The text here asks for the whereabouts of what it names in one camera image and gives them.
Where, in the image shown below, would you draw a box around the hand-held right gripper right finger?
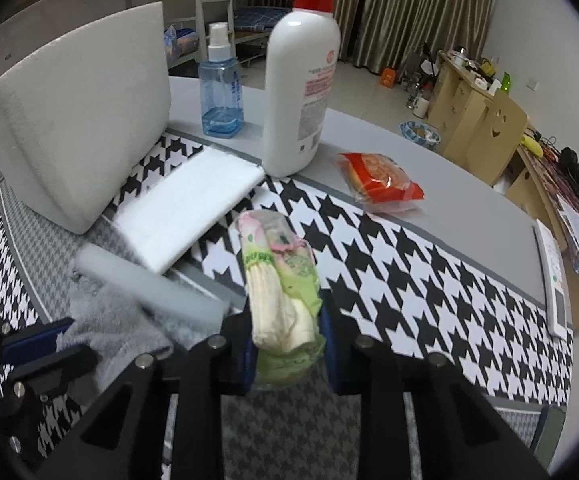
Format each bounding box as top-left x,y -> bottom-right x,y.
319,290 -> 553,480

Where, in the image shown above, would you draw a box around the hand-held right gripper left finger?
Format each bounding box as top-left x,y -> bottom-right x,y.
36,305 -> 257,480

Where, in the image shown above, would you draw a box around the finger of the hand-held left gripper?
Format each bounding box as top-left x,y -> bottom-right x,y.
0,317 -> 75,361
8,346 -> 99,397

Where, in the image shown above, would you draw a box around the grey cloth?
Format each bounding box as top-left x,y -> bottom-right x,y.
56,280 -> 175,396

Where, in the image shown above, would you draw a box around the green tissue pack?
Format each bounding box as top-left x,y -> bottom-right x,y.
236,210 -> 326,391

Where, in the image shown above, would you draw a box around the white foam strip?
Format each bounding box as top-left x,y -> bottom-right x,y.
74,242 -> 230,333

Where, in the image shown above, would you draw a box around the white tissues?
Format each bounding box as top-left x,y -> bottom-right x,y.
112,152 -> 265,276

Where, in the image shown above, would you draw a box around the white foam box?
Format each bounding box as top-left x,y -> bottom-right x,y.
0,1 -> 172,235

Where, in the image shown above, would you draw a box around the houndstooth tablecloth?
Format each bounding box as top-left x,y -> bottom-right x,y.
0,130 -> 575,480

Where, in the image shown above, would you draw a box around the red snack packet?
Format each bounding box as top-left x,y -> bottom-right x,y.
337,152 -> 425,216

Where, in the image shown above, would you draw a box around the white remote control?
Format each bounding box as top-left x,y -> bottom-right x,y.
533,219 -> 574,338

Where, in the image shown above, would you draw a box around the blue bowl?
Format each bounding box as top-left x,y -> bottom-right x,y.
400,120 -> 443,145

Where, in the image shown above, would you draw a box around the white lotion bottle red pump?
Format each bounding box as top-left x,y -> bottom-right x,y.
262,0 -> 343,178

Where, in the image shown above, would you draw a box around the blue spray bottle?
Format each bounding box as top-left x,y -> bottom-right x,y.
199,22 -> 246,138

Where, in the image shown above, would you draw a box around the wooden chair with smiley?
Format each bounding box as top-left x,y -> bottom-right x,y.
442,91 -> 529,186

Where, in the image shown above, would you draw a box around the yellow item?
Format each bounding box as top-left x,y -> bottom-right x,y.
519,132 -> 545,156

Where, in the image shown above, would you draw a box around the wooden desk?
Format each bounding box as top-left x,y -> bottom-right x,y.
427,50 -> 579,306

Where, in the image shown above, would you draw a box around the blue mattress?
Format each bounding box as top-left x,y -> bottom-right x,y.
233,6 -> 290,33

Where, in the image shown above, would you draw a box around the brown curtain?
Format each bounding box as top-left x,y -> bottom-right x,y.
364,0 -> 497,77
329,0 -> 367,63

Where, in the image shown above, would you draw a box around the white bunk bed ladder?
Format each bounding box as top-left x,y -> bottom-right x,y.
186,0 -> 240,63

